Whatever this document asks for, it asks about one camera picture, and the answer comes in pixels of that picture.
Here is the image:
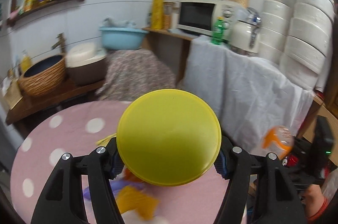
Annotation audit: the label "yellow snack packet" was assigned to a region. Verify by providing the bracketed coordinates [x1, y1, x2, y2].
[96, 133, 116, 147]

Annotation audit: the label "person right hand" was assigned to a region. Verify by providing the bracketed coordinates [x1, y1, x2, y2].
[303, 184, 328, 223]

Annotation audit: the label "purple tissue plastic bag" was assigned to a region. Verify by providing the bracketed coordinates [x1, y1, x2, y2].
[109, 168, 145, 197]

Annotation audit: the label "wooden counter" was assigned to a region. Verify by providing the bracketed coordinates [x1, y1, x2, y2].
[6, 78, 104, 125]

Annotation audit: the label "brown white rice cooker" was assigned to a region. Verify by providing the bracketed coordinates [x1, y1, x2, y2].
[65, 42, 108, 86]

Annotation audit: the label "floral cloth cover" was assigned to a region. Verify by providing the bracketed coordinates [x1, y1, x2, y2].
[96, 49, 176, 101]

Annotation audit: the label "tall stack white bowls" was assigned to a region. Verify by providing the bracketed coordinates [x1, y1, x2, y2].
[279, 0, 335, 92]

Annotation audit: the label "woven wicker sink basin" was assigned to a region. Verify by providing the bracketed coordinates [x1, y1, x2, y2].
[18, 54, 66, 96]

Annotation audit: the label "short stack white bowls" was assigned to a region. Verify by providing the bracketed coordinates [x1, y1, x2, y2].
[258, 0, 292, 65]

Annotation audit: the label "white sheet cover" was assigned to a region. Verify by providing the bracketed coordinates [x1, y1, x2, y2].
[183, 36, 314, 152]

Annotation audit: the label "yellow foam fruit net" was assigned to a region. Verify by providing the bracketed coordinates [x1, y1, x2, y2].
[116, 185, 159, 221]

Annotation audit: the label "wooden side shelf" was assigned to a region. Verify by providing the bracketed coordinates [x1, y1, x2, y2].
[142, 27, 197, 84]

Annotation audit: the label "yellow cling film roll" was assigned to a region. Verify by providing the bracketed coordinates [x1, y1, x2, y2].
[151, 0, 164, 30]

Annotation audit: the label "white microwave oven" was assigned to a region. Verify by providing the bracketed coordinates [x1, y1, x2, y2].
[177, 0, 248, 39]

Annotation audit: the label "bronze faucet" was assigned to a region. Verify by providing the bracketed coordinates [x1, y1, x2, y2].
[51, 33, 67, 54]

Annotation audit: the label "light blue plastic basin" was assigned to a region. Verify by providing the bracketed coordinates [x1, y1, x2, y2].
[99, 27, 148, 50]

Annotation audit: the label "yellow soap bottle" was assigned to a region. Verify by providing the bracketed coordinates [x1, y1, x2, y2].
[20, 50, 32, 74]

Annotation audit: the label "pink polka dot tablecloth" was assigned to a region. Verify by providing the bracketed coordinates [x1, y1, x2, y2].
[10, 101, 228, 223]

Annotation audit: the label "beige tissue holder basket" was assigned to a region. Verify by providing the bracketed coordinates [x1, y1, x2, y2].
[1, 77, 23, 110]

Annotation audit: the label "white electric kettle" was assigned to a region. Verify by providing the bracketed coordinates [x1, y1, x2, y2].
[229, 7, 262, 56]

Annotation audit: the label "yellow round plastic lid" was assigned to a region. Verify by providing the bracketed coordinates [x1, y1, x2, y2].
[116, 89, 222, 186]

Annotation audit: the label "green soda bottle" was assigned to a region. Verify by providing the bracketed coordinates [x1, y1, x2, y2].
[211, 16, 225, 45]

